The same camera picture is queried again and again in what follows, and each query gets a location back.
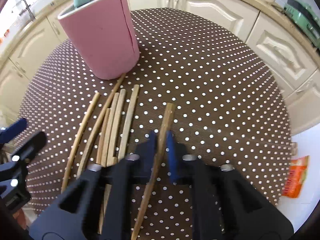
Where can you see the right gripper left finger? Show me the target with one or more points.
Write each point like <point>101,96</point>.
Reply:
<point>75,213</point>

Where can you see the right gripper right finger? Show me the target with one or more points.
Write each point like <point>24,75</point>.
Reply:
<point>224,204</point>

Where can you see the cream kitchen cabinets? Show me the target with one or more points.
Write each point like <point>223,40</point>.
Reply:
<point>284,49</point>

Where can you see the kitchen faucet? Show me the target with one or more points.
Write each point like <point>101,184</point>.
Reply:
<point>25,11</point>

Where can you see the orange plastic bag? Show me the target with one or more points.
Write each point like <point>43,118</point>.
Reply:
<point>297,176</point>

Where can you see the pink utensil holder cup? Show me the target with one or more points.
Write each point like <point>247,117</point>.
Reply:
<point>102,32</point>

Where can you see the green electric grill appliance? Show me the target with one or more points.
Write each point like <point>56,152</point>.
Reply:
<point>302,15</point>

